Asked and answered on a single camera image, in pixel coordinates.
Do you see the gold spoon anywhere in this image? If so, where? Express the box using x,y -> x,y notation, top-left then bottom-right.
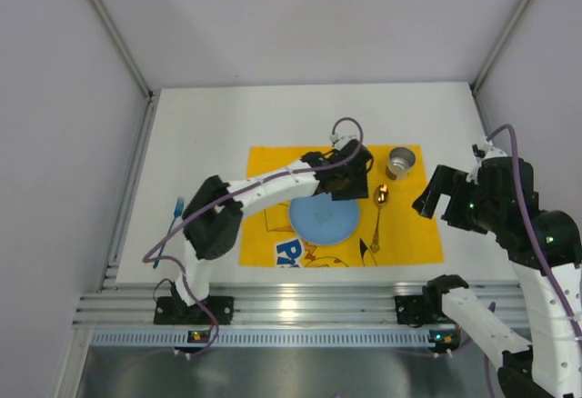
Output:
370,184 -> 389,254

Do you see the metal cup brown base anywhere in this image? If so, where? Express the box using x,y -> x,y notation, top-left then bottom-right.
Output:
386,146 -> 416,180

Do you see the light blue plate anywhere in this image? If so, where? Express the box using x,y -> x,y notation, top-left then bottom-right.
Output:
288,194 -> 360,246

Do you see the yellow Pikachu cloth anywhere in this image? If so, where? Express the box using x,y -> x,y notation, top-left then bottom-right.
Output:
238,145 -> 444,268

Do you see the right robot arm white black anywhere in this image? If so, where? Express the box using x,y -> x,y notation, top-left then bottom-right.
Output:
412,156 -> 581,397

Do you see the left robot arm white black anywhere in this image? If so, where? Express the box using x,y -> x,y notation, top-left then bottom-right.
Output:
172,137 -> 374,308

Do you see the blue fork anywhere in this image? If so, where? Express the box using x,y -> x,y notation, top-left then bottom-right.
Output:
153,196 -> 185,269

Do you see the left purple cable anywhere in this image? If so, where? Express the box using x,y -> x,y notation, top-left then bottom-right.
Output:
143,117 -> 365,363

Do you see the aluminium mounting rail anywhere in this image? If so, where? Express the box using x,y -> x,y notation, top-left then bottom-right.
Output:
73,261 -> 528,328

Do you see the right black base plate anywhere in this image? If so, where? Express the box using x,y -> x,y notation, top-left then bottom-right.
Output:
394,295 -> 436,328

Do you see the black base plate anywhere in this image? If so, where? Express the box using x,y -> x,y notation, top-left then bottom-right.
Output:
153,296 -> 235,325
394,295 -> 436,328

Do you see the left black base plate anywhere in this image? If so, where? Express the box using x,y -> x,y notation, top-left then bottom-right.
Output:
153,296 -> 235,325

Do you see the right frame post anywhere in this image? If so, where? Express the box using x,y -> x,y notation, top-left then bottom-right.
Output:
469,0 -> 536,95

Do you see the frame post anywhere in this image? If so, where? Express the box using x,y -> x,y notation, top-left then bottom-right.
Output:
87,0 -> 153,102
469,0 -> 536,95

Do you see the slotted cable duct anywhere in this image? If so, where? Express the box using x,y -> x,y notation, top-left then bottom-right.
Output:
90,329 -> 460,349

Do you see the left frame post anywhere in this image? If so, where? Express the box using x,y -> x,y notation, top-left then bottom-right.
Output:
87,0 -> 153,102

